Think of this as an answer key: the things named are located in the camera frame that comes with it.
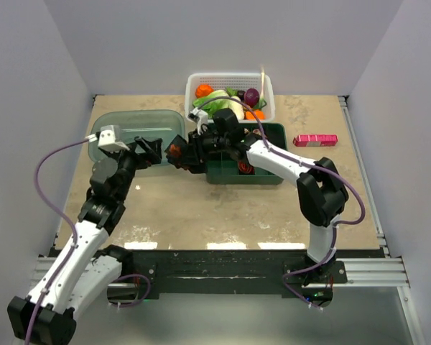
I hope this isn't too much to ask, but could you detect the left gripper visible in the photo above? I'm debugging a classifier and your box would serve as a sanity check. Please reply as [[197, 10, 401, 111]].
[[105, 137, 162, 201]]

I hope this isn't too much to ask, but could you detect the white perforated basket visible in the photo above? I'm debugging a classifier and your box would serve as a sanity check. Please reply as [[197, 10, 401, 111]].
[[184, 72, 276, 122]]

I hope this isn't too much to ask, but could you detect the white toy radish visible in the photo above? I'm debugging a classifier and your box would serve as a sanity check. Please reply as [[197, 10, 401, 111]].
[[228, 96, 245, 121]]

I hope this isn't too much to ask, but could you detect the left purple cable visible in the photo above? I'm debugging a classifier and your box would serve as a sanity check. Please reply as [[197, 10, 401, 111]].
[[23, 138, 154, 345]]

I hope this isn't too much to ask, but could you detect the rolled orange striped tie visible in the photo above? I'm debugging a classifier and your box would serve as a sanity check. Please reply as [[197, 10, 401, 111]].
[[238, 162, 255, 175]]

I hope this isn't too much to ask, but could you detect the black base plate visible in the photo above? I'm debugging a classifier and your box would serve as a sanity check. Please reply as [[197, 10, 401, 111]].
[[48, 246, 387, 301]]

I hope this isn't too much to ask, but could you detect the purple cable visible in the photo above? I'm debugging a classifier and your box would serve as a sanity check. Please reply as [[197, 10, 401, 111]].
[[23, 138, 154, 345], [197, 96, 366, 312]]

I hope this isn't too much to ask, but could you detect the dark orange floral tie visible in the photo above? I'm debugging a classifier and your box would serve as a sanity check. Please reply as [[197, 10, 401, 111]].
[[164, 135, 187, 169]]

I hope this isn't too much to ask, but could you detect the pink rectangular box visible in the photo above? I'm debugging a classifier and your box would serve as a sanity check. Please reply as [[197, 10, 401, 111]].
[[293, 134, 338, 147]]

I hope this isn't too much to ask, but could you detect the green compartment tray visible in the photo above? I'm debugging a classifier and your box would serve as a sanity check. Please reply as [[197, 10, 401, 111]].
[[206, 123, 287, 185]]

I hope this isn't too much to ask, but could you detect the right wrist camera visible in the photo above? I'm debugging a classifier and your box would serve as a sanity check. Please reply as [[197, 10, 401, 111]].
[[186, 108, 208, 135]]

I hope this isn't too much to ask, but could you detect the purple toy onion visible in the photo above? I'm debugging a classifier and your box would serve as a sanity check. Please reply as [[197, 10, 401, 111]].
[[244, 88, 260, 108]]

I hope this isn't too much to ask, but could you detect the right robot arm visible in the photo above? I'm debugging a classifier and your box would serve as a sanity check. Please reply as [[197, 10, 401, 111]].
[[165, 109, 348, 282]]

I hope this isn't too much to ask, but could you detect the green toy lettuce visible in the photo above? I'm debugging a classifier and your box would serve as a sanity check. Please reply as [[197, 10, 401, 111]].
[[193, 89, 229, 119]]

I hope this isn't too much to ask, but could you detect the orange toy carrot slice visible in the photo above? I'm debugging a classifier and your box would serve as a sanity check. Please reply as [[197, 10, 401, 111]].
[[244, 109, 266, 121]]

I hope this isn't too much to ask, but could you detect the orange toy pumpkin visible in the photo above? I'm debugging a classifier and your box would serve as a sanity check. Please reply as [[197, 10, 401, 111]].
[[195, 84, 213, 98]]

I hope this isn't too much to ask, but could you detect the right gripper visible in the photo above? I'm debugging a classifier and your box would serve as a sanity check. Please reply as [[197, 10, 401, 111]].
[[181, 127, 231, 165]]

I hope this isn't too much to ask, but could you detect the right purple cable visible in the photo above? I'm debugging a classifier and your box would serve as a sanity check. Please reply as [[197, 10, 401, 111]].
[[197, 96, 366, 312]]

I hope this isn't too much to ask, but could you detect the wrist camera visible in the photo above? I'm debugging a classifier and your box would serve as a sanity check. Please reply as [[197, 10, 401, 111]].
[[186, 108, 208, 135], [86, 125, 129, 152]]

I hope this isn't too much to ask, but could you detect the teal transparent plastic bin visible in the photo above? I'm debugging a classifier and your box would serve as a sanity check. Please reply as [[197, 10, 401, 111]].
[[91, 109, 185, 166]]

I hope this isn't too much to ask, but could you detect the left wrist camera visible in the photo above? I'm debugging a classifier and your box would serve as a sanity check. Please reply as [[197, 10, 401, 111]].
[[86, 125, 129, 152]]

